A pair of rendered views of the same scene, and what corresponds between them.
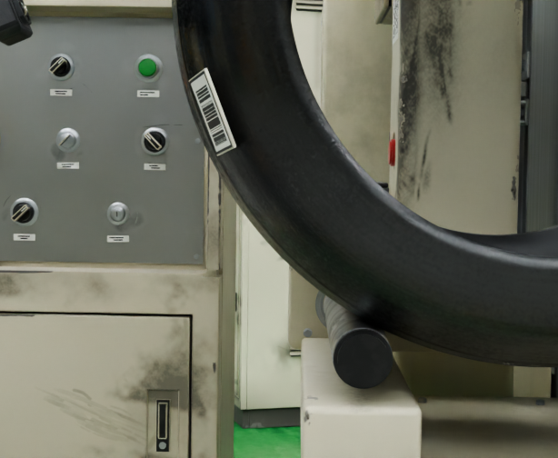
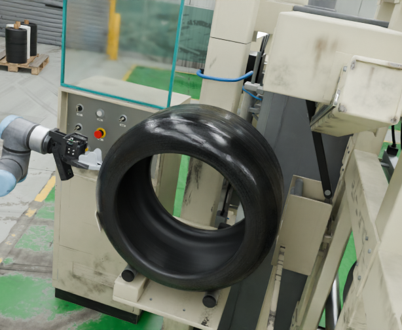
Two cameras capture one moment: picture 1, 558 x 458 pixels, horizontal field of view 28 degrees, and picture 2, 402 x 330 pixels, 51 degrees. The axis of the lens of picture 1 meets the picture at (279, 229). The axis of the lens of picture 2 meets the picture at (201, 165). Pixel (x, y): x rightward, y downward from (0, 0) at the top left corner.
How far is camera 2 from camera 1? 0.90 m
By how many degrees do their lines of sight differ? 22
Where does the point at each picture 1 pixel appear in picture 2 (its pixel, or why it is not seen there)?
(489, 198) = (205, 210)
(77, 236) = not seen: hidden behind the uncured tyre
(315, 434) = (116, 287)
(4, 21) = (63, 178)
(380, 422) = (129, 289)
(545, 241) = (204, 235)
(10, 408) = not seen: hidden behind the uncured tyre
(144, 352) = not seen: hidden behind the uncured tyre
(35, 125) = (115, 132)
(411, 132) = (186, 189)
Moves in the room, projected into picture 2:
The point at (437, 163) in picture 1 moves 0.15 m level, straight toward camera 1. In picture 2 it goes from (192, 198) to (177, 213)
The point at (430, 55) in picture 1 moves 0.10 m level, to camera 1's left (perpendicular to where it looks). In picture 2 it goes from (194, 171) to (169, 165)
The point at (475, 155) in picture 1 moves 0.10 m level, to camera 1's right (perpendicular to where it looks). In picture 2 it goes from (203, 199) to (228, 205)
